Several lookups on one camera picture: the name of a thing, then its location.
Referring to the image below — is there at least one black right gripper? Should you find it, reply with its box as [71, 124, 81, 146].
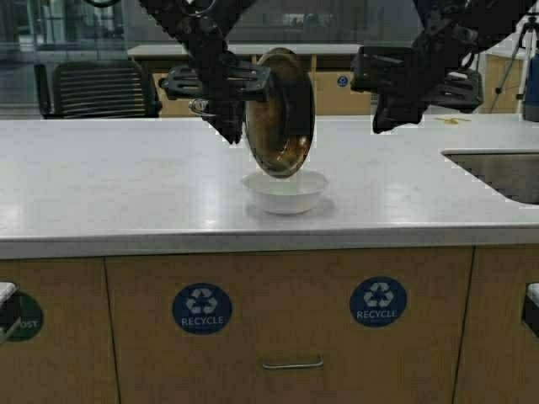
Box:
[350, 45, 483, 134]

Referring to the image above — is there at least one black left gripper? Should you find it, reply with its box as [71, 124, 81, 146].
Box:
[158, 62, 272, 145]

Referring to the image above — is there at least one dark steel frying pan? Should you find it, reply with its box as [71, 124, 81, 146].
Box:
[242, 48, 316, 178]

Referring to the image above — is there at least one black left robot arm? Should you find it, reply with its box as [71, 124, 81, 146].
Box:
[140, 0, 271, 144]

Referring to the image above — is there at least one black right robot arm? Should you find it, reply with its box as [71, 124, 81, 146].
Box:
[351, 1, 534, 134]

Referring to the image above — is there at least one yellow scrap on counter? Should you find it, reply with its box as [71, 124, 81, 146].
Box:
[435, 117, 471, 125]

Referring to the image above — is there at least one background wooden bin cabinet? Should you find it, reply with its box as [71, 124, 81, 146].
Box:
[127, 43, 376, 116]

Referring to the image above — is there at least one white serving bowl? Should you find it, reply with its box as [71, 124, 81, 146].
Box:
[242, 170, 329, 215]

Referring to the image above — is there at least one steel sink basin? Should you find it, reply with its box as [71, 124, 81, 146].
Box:
[441, 149, 538, 206]

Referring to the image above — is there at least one tripod stand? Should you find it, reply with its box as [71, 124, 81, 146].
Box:
[487, 11, 538, 113]

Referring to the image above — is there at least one black mesh office chair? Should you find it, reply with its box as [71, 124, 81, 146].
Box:
[34, 60, 163, 120]

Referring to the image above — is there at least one right blue recycle sticker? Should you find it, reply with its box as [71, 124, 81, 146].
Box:
[349, 276, 408, 328]

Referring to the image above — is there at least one blue recycle sticker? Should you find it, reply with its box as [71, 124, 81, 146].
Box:
[349, 276, 408, 328]
[171, 283, 233, 335]

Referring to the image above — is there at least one left blue recycle sticker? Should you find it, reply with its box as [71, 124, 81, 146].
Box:
[171, 283, 233, 335]

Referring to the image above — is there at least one wooden island cabinet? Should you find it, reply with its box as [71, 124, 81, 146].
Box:
[1, 246, 538, 403]

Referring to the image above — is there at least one black device at right edge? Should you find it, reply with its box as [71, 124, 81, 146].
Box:
[522, 283, 539, 337]

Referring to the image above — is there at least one green compost sticker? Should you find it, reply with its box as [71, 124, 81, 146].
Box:
[1, 291, 45, 343]

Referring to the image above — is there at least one steel island drawer handle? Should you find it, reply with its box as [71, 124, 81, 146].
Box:
[260, 354, 325, 371]

